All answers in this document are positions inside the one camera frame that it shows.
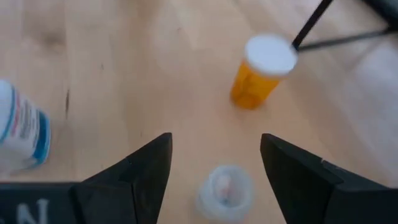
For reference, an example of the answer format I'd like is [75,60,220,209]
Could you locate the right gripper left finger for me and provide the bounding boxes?
[68,132,174,224]

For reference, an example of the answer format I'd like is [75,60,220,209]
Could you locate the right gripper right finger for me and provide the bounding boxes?
[259,133,398,224]

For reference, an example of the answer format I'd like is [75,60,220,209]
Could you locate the clear pill vial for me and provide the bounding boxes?
[195,164,254,222]

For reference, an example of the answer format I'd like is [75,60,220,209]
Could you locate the large orange pill vial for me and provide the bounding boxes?
[229,33,299,110]

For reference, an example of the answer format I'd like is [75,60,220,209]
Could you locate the large white supplement bottle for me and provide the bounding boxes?
[0,79,52,174]

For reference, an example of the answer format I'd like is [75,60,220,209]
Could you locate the wooden shelf black legs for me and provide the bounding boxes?
[291,0,398,53]

